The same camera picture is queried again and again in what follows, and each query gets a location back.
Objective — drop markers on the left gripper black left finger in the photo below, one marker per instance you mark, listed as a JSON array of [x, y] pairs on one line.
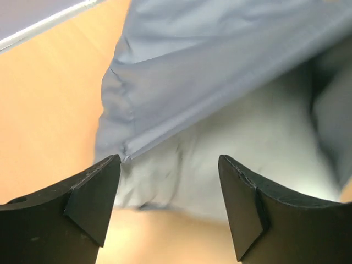
[[66, 222]]

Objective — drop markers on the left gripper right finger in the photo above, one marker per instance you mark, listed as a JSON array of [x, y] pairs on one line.
[[270, 223]]

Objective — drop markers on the grey pillowcase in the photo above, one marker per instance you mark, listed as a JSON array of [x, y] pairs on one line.
[[178, 61]]

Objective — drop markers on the aluminium frame rail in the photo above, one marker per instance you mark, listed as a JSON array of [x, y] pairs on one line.
[[22, 20]]

